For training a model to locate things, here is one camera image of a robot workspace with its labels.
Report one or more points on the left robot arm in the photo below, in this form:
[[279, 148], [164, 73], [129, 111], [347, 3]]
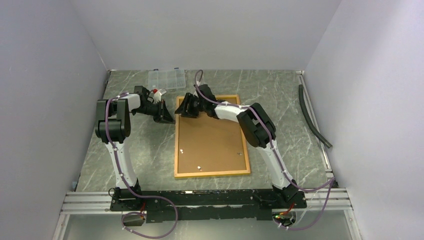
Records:
[[113, 127]]

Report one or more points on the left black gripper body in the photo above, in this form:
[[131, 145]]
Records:
[[151, 109]]

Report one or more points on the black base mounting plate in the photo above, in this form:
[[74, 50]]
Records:
[[184, 205]]

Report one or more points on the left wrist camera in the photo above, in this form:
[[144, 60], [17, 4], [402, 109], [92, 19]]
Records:
[[158, 95]]

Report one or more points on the brown backing board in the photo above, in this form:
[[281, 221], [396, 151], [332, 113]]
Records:
[[212, 145]]

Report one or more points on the aluminium rail frame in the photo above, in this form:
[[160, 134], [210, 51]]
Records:
[[337, 199]]

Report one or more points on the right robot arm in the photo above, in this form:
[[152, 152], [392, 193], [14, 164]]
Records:
[[256, 126]]

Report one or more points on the clear plastic organizer box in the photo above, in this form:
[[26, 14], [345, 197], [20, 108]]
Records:
[[166, 79]]

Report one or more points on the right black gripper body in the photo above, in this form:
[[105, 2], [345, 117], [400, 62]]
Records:
[[202, 105]]

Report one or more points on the yellow wooden picture frame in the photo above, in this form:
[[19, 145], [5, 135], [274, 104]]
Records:
[[177, 149]]

